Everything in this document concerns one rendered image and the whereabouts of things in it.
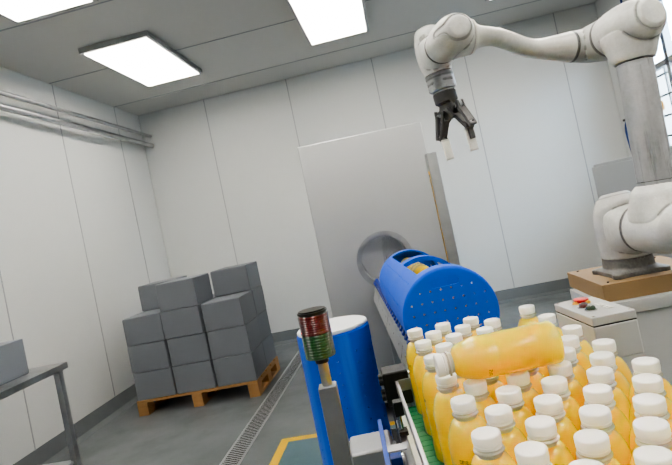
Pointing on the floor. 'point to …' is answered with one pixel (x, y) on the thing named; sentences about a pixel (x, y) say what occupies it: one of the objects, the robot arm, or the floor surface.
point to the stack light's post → (335, 424)
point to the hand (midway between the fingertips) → (461, 151)
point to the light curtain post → (442, 208)
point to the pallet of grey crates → (201, 337)
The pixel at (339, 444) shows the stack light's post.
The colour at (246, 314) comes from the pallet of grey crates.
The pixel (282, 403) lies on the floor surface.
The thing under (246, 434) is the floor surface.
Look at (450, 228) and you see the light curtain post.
